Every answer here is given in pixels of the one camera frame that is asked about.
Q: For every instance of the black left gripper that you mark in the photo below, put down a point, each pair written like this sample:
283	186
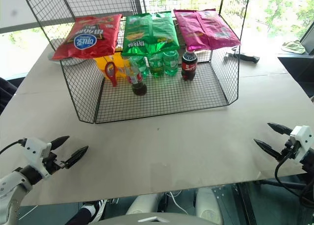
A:
52	162

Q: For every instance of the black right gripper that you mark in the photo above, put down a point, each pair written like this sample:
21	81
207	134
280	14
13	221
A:
288	152

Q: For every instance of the glass cola bottle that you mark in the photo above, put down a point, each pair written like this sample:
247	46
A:
136	80

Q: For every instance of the green plastic soda bottle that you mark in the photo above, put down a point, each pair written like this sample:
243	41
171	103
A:
155	66
143	65
171	64

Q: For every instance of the plastic cola bottle red label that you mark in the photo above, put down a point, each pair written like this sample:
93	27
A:
189	65

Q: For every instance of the black and white sneaker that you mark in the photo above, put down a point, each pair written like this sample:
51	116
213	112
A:
94	209

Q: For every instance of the dark side table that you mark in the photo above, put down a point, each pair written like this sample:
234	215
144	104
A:
298	67

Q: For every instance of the light green cloth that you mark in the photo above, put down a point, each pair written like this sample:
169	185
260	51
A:
293	47

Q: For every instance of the white robot leg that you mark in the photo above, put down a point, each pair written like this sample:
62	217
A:
144	204
208	205

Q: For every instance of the grey robot torso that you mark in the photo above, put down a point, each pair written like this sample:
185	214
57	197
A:
137	220

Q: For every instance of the dark monitor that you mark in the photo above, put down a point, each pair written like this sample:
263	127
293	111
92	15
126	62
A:
308	39

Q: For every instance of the red chip bag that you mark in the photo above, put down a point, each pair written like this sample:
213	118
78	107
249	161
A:
90	37

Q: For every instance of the magenta chip bag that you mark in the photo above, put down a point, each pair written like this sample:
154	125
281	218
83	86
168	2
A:
218	31
189	29

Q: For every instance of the green chip bag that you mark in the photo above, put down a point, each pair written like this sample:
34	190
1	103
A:
163	28
136	36

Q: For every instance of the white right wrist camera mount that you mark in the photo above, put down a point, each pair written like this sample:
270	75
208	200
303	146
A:
303	141

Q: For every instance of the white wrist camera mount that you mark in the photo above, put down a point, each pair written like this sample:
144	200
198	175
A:
303	141
34	149

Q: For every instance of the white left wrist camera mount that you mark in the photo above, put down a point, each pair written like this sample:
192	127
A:
34	149

